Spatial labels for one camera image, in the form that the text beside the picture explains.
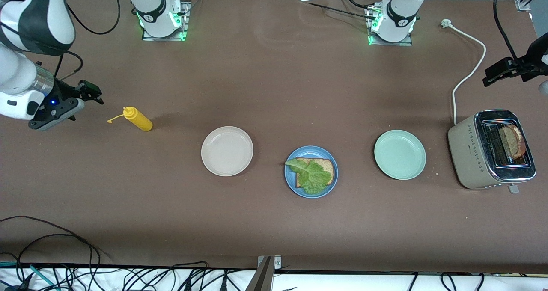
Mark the white round plate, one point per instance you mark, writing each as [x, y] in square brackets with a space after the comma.
[227, 151]

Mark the brown bread slice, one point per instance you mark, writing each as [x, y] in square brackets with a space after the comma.
[511, 143]
[326, 164]

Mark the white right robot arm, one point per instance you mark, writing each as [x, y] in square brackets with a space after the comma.
[38, 13]

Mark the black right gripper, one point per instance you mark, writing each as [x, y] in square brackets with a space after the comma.
[64, 92]

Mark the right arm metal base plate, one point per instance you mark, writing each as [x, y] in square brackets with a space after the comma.
[165, 38]

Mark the yellow squeeze bottle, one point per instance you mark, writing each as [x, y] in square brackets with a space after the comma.
[139, 120]

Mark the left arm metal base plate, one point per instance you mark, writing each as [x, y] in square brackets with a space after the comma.
[389, 43]

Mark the metal table bracket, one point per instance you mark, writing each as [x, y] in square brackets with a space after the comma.
[267, 274]

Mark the green round plate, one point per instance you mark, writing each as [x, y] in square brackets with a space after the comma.
[400, 154]

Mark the blue round plate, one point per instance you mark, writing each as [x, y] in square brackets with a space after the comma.
[291, 182]

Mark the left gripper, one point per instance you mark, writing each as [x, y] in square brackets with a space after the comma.
[525, 63]

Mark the beige chrome toaster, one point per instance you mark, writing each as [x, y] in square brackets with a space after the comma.
[469, 154]

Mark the green lettuce leaf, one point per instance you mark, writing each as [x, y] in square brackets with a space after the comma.
[312, 177]

